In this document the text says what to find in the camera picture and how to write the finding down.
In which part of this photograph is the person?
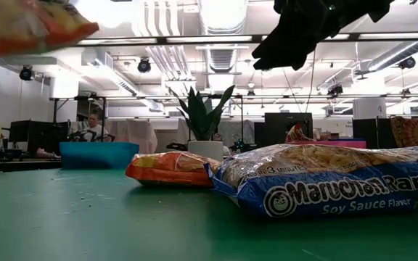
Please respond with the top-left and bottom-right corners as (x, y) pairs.
(69, 112), (116, 143)

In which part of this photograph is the snake plant in white pot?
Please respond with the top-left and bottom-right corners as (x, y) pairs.
(170, 84), (237, 162)

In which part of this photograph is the black partition panel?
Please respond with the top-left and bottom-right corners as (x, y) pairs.
(352, 117), (391, 149)

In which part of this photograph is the red beef noodle pack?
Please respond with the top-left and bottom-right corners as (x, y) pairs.
(284, 123), (318, 144)

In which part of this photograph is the white cloth cover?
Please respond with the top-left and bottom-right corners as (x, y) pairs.
(107, 118), (159, 153)

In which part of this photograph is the orange chicken noodle pack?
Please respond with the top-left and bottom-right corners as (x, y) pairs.
(124, 151), (220, 189)
(0, 0), (100, 58)

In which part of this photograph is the blue soy sauce noodle pack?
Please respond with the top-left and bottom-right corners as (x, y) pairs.
(204, 144), (418, 219)

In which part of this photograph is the red patterned wall tapestry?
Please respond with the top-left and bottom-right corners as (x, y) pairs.
(390, 115), (418, 148)

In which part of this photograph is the pink plastic bin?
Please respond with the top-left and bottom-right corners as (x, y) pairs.
(287, 138), (368, 150)

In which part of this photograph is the black ceiling spotlight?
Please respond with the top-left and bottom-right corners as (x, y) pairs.
(19, 65), (34, 82)
(398, 57), (417, 70)
(137, 57), (152, 74)

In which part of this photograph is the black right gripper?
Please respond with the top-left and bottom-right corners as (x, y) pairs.
(251, 0), (396, 72)

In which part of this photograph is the silver ceiling duct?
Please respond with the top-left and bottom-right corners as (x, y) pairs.
(197, 0), (249, 74)

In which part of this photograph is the blue plastic bin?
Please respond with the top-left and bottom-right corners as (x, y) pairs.
(59, 141), (140, 170)

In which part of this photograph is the black overhead beam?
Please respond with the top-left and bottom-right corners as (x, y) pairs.
(0, 33), (418, 47)

